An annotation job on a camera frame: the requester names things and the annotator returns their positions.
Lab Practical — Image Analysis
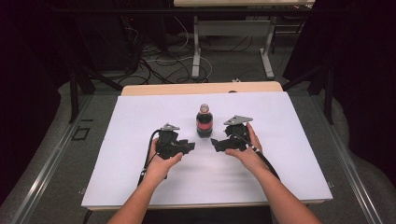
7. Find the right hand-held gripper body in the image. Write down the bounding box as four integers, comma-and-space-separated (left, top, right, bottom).
223, 115, 254, 150

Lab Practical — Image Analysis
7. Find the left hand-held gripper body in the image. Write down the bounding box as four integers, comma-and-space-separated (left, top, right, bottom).
155, 122, 181, 161

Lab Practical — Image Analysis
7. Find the dark cola bottle red label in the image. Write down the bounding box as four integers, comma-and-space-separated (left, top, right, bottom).
195, 103, 215, 139

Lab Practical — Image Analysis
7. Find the person's left hand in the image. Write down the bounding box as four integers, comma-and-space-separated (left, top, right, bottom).
144, 138, 184, 184

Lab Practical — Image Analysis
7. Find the person's right hand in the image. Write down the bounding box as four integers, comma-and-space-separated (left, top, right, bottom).
224, 121, 269, 175

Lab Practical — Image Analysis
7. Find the white table board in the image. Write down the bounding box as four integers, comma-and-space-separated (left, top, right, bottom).
81, 91, 333, 209

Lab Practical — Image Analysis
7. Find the black metal stand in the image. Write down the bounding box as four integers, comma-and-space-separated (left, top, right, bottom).
68, 66, 124, 124
281, 62, 336, 125

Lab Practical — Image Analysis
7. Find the white-legged desk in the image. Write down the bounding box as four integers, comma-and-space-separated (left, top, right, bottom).
173, 0, 316, 80

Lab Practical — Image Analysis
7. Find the black horizontal bar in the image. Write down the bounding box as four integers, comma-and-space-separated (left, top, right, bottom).
52, 7, 344, 15

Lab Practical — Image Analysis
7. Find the dark curtain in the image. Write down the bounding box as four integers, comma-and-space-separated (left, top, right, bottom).
283, 0, 396, 186
0, 0, 78, 206

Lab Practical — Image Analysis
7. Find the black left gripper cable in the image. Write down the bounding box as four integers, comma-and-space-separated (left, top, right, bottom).
137, 128, 162, 188

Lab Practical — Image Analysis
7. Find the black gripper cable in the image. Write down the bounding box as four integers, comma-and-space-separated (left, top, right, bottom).
137, 128, 162, 188
232, 133, 281, 182

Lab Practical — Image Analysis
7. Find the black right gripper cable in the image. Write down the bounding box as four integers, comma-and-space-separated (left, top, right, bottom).
232, 133, 281, 182

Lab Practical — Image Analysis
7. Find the tangle of black floor cables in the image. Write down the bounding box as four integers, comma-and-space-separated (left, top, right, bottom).
118, 15, 210, 86

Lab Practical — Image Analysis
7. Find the white floor cable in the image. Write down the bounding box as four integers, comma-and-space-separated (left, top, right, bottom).
146, 16, 214, 80

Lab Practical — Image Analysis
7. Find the metal floor rail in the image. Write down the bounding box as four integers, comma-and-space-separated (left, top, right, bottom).
311, 94, 384, 224
10, 94, 94, 224

